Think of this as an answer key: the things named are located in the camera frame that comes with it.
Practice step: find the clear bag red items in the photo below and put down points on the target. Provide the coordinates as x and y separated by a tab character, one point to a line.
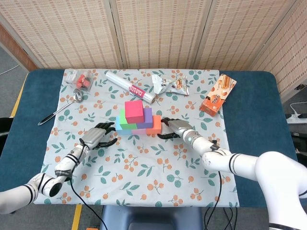
82	81

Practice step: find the crumpled snack bag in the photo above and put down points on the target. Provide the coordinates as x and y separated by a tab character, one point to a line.
168	85

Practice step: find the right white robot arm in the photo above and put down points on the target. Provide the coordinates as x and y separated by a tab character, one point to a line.
239	163

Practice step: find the orange cube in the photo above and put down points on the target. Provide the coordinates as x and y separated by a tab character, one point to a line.
154	125

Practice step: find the purple cube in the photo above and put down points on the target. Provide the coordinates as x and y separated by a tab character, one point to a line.
148	118

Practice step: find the black equipment frame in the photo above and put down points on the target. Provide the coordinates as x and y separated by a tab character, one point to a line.
6	124
298	143

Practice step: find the plastic wrap roll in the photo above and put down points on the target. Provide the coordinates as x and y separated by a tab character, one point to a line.
122	82

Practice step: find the green cube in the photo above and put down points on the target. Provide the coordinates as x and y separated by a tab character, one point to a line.
124	118

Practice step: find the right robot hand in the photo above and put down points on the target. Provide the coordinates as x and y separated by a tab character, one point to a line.
178	127

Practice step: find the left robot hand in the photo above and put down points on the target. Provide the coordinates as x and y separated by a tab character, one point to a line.
94	136

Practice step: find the red cube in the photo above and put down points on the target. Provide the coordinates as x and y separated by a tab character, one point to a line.
134	110

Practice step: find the floral tablecloth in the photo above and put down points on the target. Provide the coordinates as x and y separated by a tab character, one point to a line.
168	167

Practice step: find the blue cube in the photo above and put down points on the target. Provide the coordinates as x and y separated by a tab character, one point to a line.
122	130

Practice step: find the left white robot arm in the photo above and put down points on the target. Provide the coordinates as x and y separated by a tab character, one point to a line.
60	167

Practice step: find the metal ladle spoon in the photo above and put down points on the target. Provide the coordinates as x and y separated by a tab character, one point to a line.
78	95

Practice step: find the orange biscuit box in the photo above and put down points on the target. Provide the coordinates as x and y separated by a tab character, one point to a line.
216	95

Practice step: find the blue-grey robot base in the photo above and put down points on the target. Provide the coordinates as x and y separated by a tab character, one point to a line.
148	218

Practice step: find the pink cube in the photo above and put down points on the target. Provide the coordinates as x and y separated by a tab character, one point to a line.
139	131

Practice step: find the bamboo folding screen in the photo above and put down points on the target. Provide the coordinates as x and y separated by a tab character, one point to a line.
156	28

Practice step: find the white power strip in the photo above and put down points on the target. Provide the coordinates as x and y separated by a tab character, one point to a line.
296	119

